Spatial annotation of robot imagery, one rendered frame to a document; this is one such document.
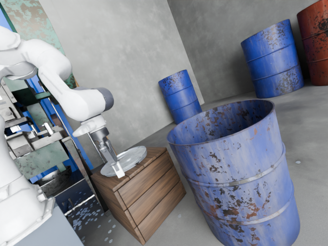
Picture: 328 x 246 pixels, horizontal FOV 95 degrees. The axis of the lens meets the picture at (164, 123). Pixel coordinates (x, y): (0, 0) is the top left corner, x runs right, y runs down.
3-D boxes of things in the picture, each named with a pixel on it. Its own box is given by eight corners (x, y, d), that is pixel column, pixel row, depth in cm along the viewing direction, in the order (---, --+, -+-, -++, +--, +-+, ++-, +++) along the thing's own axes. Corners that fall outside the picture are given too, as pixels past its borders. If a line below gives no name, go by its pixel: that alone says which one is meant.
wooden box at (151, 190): (187, 193, 99) (166, 147, 93) (143, 246, 75) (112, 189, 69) (152, 181, 130) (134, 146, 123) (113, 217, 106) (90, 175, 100)
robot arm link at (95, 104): (62, 73, 69) (113, 114, 66) (11, 75, 52) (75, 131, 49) (66, 50, 63) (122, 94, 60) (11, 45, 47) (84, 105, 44)
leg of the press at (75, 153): (120, 206, 115) (59, 96, 99) (106, 217, 109) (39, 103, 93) (98, 178, 192) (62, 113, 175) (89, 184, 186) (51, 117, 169)
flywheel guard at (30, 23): (83, 83, 99) (11, -57, 84) (31, 97, 84) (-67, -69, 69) (74, 107, 185) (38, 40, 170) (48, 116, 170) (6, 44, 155)
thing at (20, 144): (35, 150, 92) (22, 130, 89) (5, 162, 84) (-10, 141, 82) (40, 147, 112) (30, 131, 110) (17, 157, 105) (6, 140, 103)
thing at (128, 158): (125, 150, 111) (125, 149, 110) (154, 144, 94) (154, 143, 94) (91, 175, 87) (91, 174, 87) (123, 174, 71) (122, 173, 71)
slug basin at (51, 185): (78, 180, 114) (71, 169, 112) (23, 214, 96) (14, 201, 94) (75, 171, 142) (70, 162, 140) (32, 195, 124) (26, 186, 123)
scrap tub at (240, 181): (318, 196, 64) (292, 90, 55) (288, 298, 42) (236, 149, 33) (229, 174, 99) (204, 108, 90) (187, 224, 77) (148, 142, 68)
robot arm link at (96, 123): (103, 113, 69) (108, 124, 70) (76, 125, 67) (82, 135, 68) (97, 115, 57) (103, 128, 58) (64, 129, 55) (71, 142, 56)
